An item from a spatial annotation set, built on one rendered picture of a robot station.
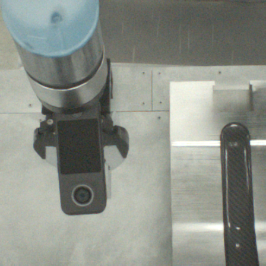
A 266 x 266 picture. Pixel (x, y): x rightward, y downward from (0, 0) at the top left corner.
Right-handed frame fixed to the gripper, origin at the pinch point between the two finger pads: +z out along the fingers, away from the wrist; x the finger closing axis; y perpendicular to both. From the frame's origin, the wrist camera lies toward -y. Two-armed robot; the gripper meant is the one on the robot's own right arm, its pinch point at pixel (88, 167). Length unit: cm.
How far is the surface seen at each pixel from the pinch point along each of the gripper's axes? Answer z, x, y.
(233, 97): 8.7, -18.5, 13.0
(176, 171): 6.4, -10.6, 1.7
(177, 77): 15.0, -11.3, 19.4
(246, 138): 6.2, -19.6, 6.1
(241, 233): 7.0, -18.5, -6.3
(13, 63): 95, 31, 65
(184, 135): 6.0, -11.7, 6.5
